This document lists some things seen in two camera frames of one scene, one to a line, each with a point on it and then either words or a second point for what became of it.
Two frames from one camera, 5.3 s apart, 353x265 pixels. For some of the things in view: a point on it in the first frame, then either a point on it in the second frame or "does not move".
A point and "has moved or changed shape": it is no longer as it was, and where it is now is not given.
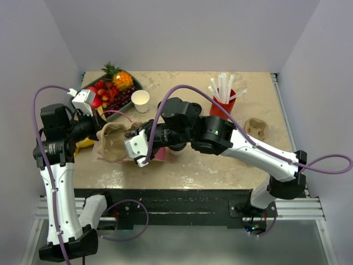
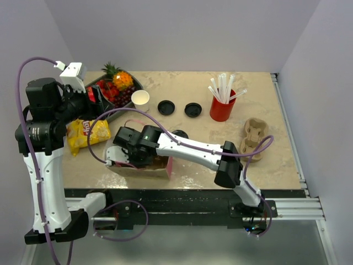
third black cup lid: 196,108 does not move
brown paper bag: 159,156 has moved or changed shape
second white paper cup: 140,98 does not move
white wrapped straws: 223,90 does not move
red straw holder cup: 217,110 does not move
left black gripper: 97,124 -> 94,109
